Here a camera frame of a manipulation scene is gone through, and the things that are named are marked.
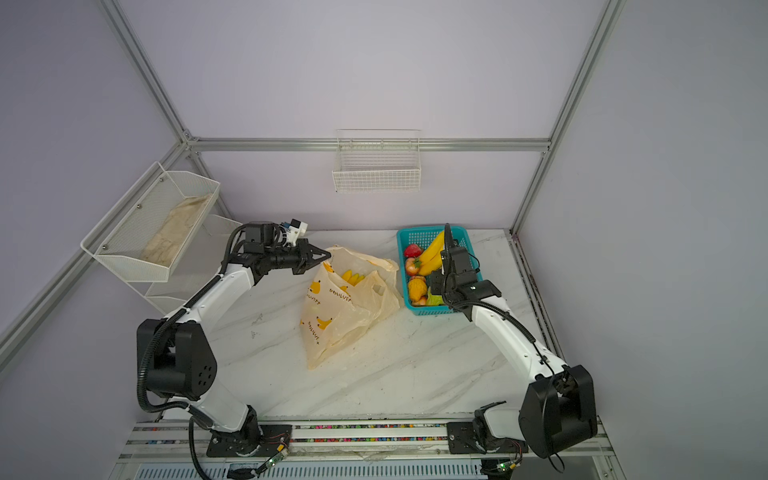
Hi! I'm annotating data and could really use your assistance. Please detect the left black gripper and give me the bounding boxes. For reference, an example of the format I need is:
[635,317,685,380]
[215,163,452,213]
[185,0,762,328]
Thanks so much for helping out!
[266,238,331,276]

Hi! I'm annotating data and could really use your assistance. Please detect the red yellow fake apple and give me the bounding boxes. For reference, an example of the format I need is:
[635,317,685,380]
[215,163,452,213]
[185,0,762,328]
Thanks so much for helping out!
[405,257,421,277]

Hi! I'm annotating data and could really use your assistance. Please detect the large yellow fake banana bunch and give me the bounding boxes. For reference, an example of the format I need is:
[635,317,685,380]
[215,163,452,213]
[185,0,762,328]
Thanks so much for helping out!
[341,270,365,286]

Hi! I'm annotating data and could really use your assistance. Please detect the teal plastic fruit basket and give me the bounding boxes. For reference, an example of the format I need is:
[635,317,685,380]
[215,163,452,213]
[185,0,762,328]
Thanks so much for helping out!
[396,224,499,320]

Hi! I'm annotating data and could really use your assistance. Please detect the cream banana print plastic bag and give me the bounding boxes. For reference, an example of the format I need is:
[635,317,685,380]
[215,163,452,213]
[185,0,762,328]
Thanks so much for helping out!
[298,246,404,370]

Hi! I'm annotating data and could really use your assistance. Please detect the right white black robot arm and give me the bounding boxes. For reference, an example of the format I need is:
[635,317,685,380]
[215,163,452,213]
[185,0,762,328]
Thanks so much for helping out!
[437,240,598,458]

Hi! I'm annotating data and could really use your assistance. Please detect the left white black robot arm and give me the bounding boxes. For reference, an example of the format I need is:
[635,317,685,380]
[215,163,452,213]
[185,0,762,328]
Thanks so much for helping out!
[136,220,331,456]

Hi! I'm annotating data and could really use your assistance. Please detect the small yellow fake banana bunch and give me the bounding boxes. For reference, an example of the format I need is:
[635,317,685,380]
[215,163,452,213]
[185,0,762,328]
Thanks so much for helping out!
[418,231,445,276]

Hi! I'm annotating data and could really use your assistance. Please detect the red fake strawberry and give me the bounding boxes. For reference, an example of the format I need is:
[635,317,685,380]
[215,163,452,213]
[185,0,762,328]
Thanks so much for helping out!
[403,243,423,258]

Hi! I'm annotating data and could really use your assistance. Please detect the white mesh lower shelf bin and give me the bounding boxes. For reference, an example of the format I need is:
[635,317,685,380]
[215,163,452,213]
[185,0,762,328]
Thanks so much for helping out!
[143,214,240,314]

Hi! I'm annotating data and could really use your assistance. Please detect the white mesh shelf bin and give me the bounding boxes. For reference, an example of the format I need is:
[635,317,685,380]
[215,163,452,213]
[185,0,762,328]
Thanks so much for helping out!
[143,214,240,314]
[80,162,220,283]

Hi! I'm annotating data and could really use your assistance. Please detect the beige cloth in bin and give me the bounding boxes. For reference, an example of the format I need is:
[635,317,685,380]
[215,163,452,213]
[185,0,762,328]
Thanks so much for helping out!
[140,195,211,267]

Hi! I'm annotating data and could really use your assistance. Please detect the white mesh upper shelf bin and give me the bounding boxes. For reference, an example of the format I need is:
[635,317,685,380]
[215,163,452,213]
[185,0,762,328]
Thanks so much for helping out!
[80,162,220,283]

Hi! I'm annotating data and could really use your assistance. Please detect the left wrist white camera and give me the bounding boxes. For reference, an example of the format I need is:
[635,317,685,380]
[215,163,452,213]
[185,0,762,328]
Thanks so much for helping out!
[280,219,308,246]

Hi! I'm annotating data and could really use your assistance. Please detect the white wire wall basket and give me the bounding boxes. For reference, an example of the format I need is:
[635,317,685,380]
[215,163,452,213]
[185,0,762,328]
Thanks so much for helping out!
[332,129,422,194]

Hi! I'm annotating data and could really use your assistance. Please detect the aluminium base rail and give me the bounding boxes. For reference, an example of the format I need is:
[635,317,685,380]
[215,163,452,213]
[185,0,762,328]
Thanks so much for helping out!
[109,419,626,479]

